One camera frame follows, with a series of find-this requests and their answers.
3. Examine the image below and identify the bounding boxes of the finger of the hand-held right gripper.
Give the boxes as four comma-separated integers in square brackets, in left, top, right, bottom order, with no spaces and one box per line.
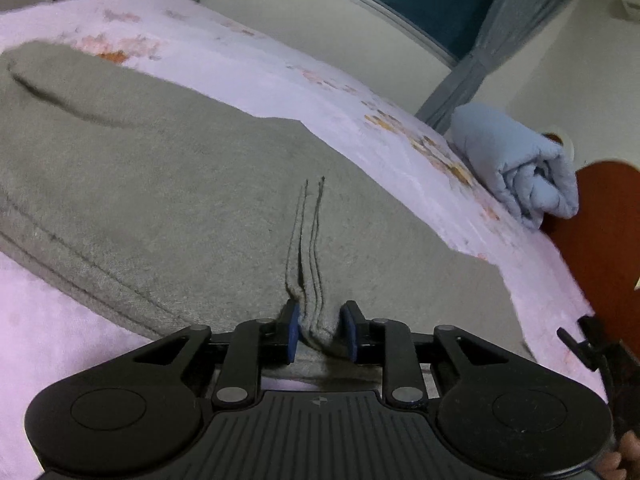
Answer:
[556,312,613,371]

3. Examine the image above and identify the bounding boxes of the rolled light blue quilt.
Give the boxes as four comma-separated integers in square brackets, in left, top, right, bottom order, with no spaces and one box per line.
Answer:
[451,102,581,232]

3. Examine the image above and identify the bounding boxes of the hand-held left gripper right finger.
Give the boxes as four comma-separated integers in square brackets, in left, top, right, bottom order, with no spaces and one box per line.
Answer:
[339,300,511,408]

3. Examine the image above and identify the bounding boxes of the grey pants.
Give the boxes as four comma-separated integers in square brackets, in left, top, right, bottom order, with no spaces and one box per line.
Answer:
[0,40,536,393]

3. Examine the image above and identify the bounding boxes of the bed with pink floral sheet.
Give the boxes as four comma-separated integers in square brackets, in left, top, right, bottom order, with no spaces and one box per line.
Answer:
[0,0,608,480]

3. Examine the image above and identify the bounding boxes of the red wooden headboard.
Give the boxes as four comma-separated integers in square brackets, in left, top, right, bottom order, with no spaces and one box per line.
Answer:
[542,132,640,341]

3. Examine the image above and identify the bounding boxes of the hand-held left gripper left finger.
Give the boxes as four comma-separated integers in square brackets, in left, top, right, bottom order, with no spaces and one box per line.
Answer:
[132,299,302,411]

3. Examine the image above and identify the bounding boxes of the person's right hand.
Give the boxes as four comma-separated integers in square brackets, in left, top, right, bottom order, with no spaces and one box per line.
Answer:
[600,432,640,480]

